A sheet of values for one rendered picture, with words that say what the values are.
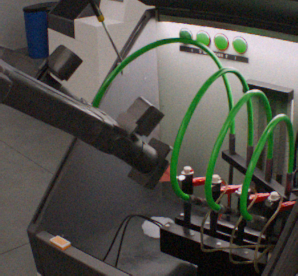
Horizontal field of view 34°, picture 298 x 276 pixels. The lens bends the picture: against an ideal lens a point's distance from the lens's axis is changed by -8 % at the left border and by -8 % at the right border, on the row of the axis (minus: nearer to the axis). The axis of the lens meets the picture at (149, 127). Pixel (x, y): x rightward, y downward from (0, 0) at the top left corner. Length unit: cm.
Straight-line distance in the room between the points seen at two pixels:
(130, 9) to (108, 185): 262
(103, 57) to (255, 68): 269
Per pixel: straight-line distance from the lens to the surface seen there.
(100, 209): 152
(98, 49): 395
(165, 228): 130
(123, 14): 400
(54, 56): 116
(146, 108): 104
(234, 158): 137
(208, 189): 101
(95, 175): 147
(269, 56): 135
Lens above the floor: 169
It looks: 22 degrees down
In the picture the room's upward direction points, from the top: 3 degrees counter-clockwise
